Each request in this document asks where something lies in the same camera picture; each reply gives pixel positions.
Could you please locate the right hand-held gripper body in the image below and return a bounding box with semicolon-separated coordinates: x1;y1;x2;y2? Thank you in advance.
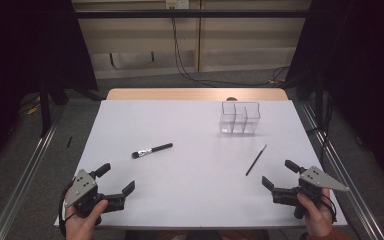
271;166;350;220

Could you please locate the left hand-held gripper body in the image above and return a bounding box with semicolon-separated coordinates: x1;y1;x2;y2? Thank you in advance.
64;169;127;225

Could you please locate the clear acrylic organizer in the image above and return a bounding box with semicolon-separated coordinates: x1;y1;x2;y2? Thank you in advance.
219;101;262;135

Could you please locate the person's right hand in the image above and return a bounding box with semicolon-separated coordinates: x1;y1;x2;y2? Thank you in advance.
296;188;335;239

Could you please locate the person's left hand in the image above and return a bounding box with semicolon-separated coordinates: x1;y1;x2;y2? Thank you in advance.
64;198;109;240

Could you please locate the white table cover board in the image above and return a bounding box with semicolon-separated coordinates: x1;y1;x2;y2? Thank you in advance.
53;99;348;230

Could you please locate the black metal stand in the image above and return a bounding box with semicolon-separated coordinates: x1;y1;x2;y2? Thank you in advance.
314;66;325;128
39;79;53;138

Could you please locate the yellow floor object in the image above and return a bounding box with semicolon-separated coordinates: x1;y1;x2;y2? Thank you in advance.
26;103;42;116

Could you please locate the wooden table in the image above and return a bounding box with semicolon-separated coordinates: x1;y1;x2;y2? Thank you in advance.
105;87;289;102

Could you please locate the black curtain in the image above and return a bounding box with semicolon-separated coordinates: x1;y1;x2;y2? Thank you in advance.
284;0;384;191
0;0;98;174

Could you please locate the black horizontal bar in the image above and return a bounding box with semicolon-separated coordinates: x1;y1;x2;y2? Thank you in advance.
74;9;311;19

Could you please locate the aluminium floor rail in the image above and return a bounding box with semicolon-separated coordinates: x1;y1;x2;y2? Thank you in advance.
0;109;64;240
299;101;384;240

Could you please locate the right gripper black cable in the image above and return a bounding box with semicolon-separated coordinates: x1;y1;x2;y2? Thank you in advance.
319;194;338;224

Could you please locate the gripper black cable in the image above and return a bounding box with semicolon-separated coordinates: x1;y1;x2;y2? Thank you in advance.
319;194;338;224
58;181;78;238

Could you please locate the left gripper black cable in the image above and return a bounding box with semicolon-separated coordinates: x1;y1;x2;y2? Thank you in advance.
58;181;78;238

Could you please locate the black wall cable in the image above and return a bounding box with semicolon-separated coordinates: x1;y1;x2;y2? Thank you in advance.
170;16;291;88

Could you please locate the white wall outlet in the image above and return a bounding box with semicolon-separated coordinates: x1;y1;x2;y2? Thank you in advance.
165;0;190;10

